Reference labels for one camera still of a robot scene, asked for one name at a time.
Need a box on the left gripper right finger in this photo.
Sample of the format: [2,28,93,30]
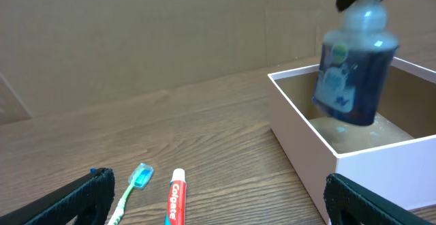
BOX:
[324,173,431,225]

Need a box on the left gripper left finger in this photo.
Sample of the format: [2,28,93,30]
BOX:
[1,168,115,225]

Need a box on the green white toothbrush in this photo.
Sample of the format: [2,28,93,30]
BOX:
[108,163,154,225]

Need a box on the purple soap dispenser bottle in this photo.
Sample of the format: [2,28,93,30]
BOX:
[313,0,399,126]

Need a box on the red green toothpaste tube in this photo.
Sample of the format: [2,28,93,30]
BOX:
[164,168,187,225]

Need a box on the white cardboard box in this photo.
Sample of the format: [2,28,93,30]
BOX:
[268,58,435,223]

